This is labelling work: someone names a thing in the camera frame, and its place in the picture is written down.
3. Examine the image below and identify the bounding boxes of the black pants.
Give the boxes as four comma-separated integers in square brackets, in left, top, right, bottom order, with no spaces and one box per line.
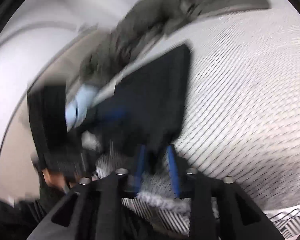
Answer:
[85,44,191,173]

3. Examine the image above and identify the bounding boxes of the person's left hand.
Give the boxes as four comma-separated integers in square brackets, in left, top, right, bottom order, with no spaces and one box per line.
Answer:
[42,168,69,191]

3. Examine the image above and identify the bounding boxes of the light blue bolster pillow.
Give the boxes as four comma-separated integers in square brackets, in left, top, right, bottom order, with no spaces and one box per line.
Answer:
[65,85,98,131]

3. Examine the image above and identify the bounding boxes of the beige upholstered headboard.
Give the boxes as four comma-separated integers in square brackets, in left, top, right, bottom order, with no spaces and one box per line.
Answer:
[0,27,109,204]

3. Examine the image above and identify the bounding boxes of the white textured mattress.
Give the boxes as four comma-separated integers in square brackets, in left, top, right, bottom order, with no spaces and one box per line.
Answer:
[102,0,300,239]

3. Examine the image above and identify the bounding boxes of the dark grey duvet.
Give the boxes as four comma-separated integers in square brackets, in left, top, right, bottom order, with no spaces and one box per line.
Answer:
[79,0,270,88]

